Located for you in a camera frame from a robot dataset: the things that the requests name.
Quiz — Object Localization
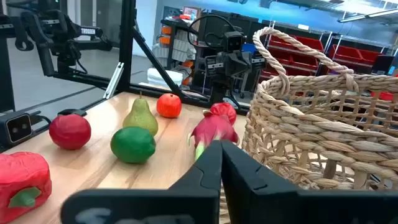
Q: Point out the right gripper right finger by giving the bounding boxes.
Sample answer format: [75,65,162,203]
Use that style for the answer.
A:
[221,139,398,224]

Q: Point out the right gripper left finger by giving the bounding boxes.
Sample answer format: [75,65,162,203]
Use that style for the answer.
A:
[60,139,223,224]

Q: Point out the pink dragon fruit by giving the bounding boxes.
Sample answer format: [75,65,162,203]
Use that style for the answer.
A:
[186,113,240,161]

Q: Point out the orange-red round fruit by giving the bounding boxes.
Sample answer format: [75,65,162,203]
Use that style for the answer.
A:
[155,92,183,119]

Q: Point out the green lime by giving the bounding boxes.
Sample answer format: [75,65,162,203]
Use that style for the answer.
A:
[110,126,157,164]

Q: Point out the green pear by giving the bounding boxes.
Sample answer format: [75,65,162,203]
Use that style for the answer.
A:
[122,90,159,137]

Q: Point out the woven wicker basket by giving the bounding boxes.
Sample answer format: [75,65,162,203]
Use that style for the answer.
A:
[241,26,398,191]

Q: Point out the large red strawberry toy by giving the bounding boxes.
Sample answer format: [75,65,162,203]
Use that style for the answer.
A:
[49,113,92,151]

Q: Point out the red bell pepper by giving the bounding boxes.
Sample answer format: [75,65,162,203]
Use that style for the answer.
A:
[0,151,53,224]

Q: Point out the blue box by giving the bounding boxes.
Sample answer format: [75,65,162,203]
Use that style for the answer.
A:
[241,42,257,54]

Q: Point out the round woven mat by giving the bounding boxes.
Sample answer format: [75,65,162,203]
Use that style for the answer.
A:
[219,185,231,224]

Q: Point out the red storage bin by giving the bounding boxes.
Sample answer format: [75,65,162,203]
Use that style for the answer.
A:
[359,49,382,65]
[287,55,320,71]
[329,44,361,63]
[295,35,325,52]
[269,34,296,49]

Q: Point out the black shelf unit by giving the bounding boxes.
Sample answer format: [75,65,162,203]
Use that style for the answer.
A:
[160,18,200,88]

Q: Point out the framed picture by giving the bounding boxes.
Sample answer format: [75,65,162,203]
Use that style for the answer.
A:
[182,6,201,20]

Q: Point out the long ceiling light fixture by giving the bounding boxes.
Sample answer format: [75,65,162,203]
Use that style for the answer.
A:
[337,7,398,24]

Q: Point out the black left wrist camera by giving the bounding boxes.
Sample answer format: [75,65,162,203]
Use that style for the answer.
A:
[223,30,246,53]

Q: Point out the black looped camera cable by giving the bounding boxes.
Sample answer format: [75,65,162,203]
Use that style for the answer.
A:
[186,14,239,49]

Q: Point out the metal wire shelf rack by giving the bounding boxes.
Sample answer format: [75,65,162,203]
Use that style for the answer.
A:
[261,20,398,94]

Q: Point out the black metal table frame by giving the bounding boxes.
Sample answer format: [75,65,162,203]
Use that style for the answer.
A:
[0,0,251,114]

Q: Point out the silver metal bracket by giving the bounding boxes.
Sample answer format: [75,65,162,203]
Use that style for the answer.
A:
[103,62,124,100]

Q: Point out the black table-level camera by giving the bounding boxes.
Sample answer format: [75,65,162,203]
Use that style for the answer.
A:
[0,110,35,149]

